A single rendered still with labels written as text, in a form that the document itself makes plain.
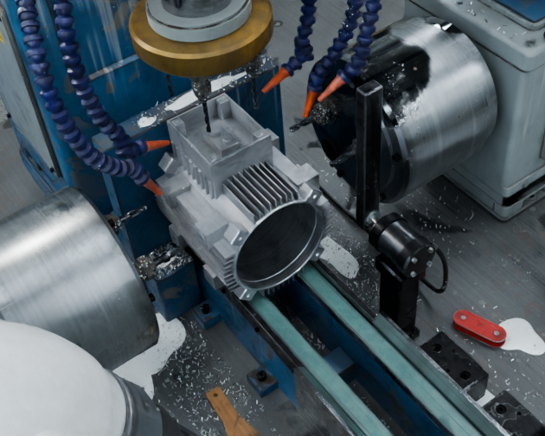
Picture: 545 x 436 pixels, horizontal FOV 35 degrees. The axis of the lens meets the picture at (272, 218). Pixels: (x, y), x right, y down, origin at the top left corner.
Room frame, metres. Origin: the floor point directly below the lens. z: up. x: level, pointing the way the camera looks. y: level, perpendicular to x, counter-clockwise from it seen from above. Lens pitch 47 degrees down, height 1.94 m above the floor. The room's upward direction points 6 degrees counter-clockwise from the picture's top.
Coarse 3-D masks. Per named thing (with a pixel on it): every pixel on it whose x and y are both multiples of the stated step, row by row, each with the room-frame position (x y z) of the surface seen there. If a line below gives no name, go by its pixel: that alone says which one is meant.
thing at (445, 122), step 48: (384, 48) 1.04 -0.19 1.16; (432, 48) 1.03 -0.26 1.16; (336, 96) 1.03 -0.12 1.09; (384, 96) 0.95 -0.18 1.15; (432, 96) 0.96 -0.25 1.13; (480, 96) 0.99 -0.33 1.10; (336, 144) 1.03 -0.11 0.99; (384, 144) 0.93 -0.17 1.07; (432, 144) 0.92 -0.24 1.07; (480, 144) 0.98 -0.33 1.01; (384, 192) 0.93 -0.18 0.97
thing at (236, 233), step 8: (168, 152) 0.94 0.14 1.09; (168, 160) 0.93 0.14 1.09; (176, 160) 0.93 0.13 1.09; (168, 168) 0.92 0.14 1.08; (176, 168) 0.93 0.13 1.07; (304, 184) 0.85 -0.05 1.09; (312, 184) 0.86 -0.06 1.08; (304, 192) 0.84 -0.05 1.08; (312, 192) 0.83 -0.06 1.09; (320, 192) 0.84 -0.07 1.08; (312, 200) 0.83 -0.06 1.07; (232, 224) 0.79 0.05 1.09; (240, 224) 0.79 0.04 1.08; (232, 232) 0.78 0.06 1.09; (240, 232) 0.77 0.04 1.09; (248, 232) 0.78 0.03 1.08; (232, 240) 0.77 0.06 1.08; (240, 240) 0.77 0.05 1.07; (320, 248) 0.84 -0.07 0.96; (312, 256) 0.83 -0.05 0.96; (240, 288) 0.78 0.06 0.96; (240, 296) 0.77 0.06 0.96; (248, 296) 0.77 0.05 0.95
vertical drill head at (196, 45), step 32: (160, 0) 0.93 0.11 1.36; (192, 0) 0.88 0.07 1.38; (224, 0) 0.89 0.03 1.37; (256, 0) 0.94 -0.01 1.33; (160, 32) 0.88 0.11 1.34; (192, 32) 0.86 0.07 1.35; (224, 32) 0.87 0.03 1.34; (256, 32) 0.87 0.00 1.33; (160, 64) 0.85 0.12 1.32; (192, 64) 0.83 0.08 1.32; (224, 64) 0.84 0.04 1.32; (256, 64) 0.89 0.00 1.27; (256, 96) 0.90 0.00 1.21
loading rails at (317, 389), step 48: (288, 288) 0.85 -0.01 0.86; (336, 288) 0.80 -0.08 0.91; (240, 336) 0.79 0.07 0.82; (288, 336) 0.72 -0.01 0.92; (336, 336) 0.75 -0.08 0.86; (384, 336) 0.70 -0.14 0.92; (288, 384) 0.68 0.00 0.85; (336, 384) 0.63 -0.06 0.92; (384, 384) 0.65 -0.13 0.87; (432, 384) 0.62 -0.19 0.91; (336, 432) 0.57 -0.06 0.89; (384, 432) 0.55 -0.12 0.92; (432, 432) 0.57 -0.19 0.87; (480, 432) 0.54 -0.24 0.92
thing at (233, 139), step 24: (168, 120) 0.95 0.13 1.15; (192, 120) 0.97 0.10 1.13; (216, 120) 0.97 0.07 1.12; (240, 120) 0.96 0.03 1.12; (192, 144) 0.89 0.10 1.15; (216, 144) 0.91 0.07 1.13; (240, 144) 0.92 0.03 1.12; (264, 144) 0.89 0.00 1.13; (192, 168) 0.89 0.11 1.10; (216, 168) 0.85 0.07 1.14; (240, 168) 0.87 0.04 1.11; (216, 192) 0.85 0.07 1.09
